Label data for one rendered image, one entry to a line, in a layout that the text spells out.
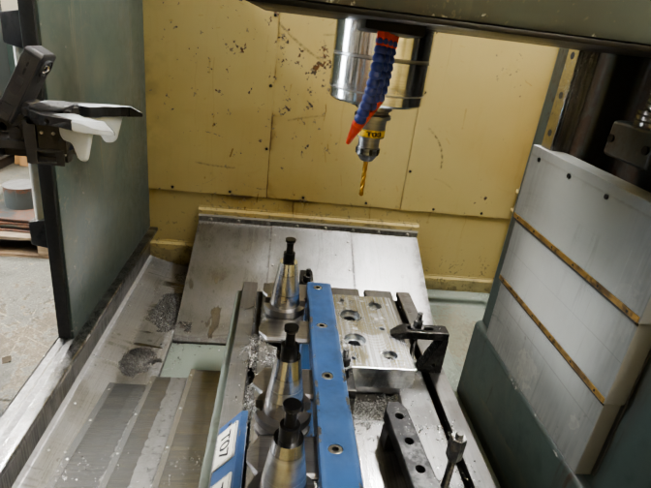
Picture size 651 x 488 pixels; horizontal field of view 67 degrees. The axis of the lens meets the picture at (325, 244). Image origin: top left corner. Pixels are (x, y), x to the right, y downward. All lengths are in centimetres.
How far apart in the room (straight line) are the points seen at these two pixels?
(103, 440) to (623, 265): 109
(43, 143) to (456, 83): 149
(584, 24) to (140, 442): 109
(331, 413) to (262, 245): 142
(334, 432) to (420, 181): 156
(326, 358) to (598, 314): 55
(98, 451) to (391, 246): 129
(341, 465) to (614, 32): 52
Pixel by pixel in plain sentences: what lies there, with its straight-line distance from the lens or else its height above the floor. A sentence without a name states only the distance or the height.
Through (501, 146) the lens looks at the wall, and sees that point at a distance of 208.
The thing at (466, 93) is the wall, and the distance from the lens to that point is 198.
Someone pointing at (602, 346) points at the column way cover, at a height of 115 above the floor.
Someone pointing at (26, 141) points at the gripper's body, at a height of 141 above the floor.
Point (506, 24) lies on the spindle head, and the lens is 58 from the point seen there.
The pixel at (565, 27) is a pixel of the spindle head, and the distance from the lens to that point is 60.
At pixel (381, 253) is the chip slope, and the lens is 198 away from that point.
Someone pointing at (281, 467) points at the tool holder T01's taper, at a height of 128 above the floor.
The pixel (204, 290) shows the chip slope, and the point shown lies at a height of 71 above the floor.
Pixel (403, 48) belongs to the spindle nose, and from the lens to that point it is 80.
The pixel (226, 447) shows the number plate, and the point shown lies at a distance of 92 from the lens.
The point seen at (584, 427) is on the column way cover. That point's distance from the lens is 107.
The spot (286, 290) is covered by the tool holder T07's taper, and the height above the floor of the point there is 126.
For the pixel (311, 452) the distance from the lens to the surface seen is 54.
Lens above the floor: 161
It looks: 24 degrees down
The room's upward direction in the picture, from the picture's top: 7 degrees clockwise
